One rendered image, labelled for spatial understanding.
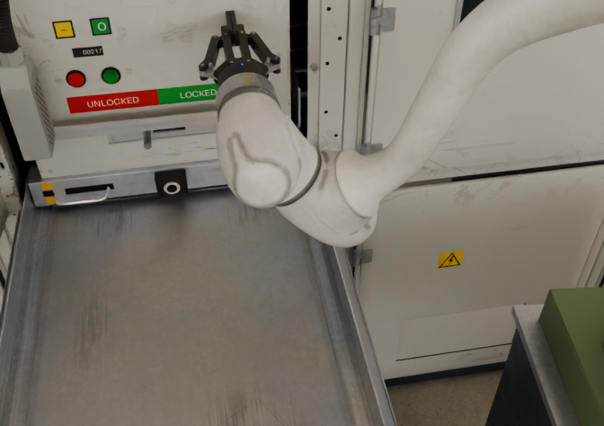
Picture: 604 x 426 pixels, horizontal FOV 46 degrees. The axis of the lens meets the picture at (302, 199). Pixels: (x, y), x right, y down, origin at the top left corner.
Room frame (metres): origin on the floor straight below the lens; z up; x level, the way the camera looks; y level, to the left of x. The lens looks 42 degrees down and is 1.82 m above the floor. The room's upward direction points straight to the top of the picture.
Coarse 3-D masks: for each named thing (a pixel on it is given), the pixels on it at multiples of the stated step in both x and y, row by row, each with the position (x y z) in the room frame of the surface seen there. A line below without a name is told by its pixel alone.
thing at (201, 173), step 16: (208, 160) 1.10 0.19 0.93; (32, 176) 1.05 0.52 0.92; (64, 176) 1.05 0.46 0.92; (80, 176) 1.05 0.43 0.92; (96, 176) 1.05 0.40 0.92; (112, 176) 1.06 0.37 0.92; (128, 176) 1.06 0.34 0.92; (144, 176) 1.07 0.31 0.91; (192, 176) 1.08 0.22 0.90; (208, 176) 1.09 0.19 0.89; (32, 192) 1.03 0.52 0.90; (48, 192) 1.03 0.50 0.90; (80, 192) 1.04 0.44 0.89; (96, 192) 1.05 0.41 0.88; (112, 192) 1.05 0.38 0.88; (128, 192) 1.06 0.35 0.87; (144, 192) 1.07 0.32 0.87
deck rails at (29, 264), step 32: (32, 224) 0.99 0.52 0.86; (32, 256) 0.91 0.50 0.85; (320, 256) 0.91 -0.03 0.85; (32, 288) 0.83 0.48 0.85; (320, 288) 0.83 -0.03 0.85; (32, 320) 0.76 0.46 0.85; (352, 320) 0.72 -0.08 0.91; (0, 352) 0.65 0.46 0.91; (32, 352) 0.69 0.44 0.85; (352, 352) 0.69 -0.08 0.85; (0, 384) 0.61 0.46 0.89; (352, 384) 0.63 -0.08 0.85; (0, 416) 0.57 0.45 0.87; (352, 416) 0.58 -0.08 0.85
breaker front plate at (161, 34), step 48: (48, 0) 1.06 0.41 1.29; (96, 0) 1.07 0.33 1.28; (144, 0) 1.09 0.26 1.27; (192, 0) 1.10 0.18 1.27; (240, 0) 1.12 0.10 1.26; (48, 48) 1.06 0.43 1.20; (144, 48) 1.09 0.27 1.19; (192, 48) 1.10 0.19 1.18; (288, 48) 1.13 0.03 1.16; (48, 96) 1.05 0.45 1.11; (288, 96) 1.13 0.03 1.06; (96, 144) 1.06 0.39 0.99; (192, 144) 1.10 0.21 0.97
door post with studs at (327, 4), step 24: (312, 0) 1.14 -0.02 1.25; (336, 0) 1.15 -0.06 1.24; (312, 24) 1.14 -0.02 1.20; (336, 24) 1.15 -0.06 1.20; (312, 48) 1.14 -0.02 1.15; (336, 48) 1.15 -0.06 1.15; (312, 72) 1.14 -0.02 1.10; (336, 72) 1.15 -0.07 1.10; (312, 96) 1.14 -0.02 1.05; (336, 96) 1.15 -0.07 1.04; (312, 120) 1.14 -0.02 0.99; (336, 120) 1.15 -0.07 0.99; (312, 144) 1.14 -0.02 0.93; (336, 144) 1.15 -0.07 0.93
